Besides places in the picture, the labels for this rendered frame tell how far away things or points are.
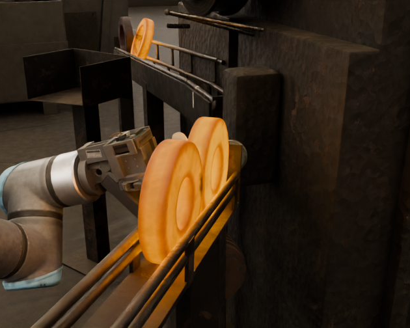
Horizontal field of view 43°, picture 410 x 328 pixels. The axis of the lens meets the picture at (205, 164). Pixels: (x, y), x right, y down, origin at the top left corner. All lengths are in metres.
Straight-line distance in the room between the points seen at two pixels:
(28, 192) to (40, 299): 0.90
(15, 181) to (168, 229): 0.39
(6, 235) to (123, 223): 1.35
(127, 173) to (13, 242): 0.20
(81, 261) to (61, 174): 1.07
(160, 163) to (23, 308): 1.21
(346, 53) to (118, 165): 0.40
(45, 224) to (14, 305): 0.90
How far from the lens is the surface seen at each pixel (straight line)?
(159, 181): 0.58
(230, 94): 1.03
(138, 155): 0.80
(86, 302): 0.53
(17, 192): 0.91
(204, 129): 0.74
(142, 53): 2.04
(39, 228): 0.88
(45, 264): 0.88
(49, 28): 3.57
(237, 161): 0.86
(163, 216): 0.58
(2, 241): 0.80
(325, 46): 0.91
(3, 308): 1.76
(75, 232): 2.11
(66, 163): 0.86
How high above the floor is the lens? 1.01
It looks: 22 degrees down
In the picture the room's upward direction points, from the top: straight up
